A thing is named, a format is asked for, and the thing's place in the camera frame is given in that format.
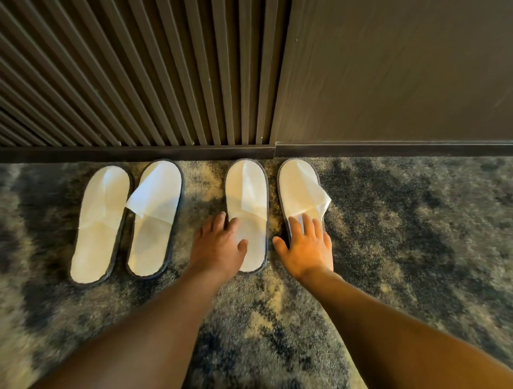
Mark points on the person's right forearm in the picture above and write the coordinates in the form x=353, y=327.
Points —
x=384, y=336

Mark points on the person's right thumb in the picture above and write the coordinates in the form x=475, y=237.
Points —
x=280, y=245

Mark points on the person's left thumb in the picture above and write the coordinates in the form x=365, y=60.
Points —
x=242, y=247

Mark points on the person's right little finger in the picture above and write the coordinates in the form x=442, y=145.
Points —
x=328, y=241

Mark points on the dark baseboard strip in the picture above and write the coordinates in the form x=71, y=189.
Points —
x=392, y=149
x=136, y=154

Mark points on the white slipper with grey trim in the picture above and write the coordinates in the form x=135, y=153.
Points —
x=154, y=224
x=100, y=228
x=250, y=192
x=298, y=184

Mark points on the person's left middle finger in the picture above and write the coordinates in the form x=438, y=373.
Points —
x=219, y=221

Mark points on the dark smooth wood panel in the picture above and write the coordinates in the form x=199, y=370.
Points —
x=400, y=68

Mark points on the person's left forearm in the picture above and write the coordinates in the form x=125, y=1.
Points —
x=152, y=336

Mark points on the person's left hand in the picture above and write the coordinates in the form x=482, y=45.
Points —
x=214, y=252

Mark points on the person's right hand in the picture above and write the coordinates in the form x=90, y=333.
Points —
x=308, y=256

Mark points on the person's left little finger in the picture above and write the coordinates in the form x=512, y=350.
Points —
x=198, y=235

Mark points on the person's right middle finger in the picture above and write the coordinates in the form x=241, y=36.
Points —
x=308, y=225

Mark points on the dark slatted wood panel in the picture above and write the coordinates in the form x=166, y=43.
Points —
x=152, y=68

